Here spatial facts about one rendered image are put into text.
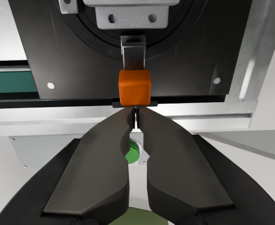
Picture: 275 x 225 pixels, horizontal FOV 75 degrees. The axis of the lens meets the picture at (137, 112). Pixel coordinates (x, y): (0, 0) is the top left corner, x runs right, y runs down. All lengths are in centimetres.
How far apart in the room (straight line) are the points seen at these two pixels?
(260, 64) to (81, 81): 22
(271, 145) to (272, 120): 148
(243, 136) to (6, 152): 161
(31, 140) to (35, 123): 3
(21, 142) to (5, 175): 26
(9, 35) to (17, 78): 6
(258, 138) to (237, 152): 134
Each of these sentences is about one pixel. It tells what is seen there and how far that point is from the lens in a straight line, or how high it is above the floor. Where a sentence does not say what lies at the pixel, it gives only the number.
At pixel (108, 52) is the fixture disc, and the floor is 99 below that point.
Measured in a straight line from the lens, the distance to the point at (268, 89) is 43.
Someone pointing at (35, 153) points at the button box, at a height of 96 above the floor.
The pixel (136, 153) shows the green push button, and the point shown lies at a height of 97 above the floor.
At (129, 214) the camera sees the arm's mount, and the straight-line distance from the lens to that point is 58.
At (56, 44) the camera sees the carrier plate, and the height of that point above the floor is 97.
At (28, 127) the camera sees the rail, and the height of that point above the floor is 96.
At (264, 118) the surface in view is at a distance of 47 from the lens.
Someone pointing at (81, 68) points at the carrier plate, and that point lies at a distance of 22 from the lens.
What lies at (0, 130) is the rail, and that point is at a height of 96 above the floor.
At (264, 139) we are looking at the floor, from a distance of 188.
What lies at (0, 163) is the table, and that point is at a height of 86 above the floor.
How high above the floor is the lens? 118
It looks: 60 degrees down
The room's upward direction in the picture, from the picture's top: 177 degrees clockwise
